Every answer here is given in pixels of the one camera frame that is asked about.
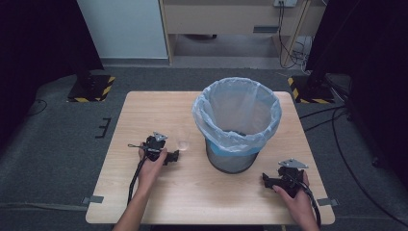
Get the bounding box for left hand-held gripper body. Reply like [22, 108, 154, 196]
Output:
[144, 131, 168, 163]

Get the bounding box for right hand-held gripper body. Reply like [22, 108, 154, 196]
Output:
[274, 157, 310, 199]

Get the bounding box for clear plastic cup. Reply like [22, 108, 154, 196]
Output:
[175, 126, 192, 152]

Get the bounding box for metal mesh trash bin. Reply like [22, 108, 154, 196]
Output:
[205, 138, 260, 175]

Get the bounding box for pale blue trash bag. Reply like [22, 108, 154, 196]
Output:
[191, 76, 284, 158]

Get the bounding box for person's left hand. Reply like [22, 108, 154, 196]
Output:
[136, 149, 168, 195]

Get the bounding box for person's right hand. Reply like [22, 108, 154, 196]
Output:
[271, 171, 319, 226]

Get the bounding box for grey tape piece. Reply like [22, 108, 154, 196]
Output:
[81, 194, 105, 206]
[317, 197, 340, 208]

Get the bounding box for black yellow-striped stand base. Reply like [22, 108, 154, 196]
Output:
[66, 73, 116, 104]
[287, 74, 337, 105]

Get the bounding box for black curtain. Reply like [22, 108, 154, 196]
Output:
[0, 0, 105, 148]
[305, 0, 408, 191]

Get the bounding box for white power strip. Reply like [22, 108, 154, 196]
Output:
[272, 0, 298, 9]

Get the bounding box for right hand-held gripper black cable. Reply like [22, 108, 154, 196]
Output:
[292, 178, 322, 229]

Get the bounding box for hand-held gripper black cable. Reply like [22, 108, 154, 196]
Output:
[292, 178, 322, 229]
[127, 142, 148, 206]

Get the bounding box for left hand-held gripper black cable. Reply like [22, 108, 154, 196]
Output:
[127, 142, 148, 206]

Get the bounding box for black floor cables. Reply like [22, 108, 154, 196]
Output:
[298, 81, 408, 227]

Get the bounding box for thin black floor cable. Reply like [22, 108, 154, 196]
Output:
[26, 98, 49, 118]

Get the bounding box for black hanging cables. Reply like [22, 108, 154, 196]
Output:
[276, 0, 313, 70]

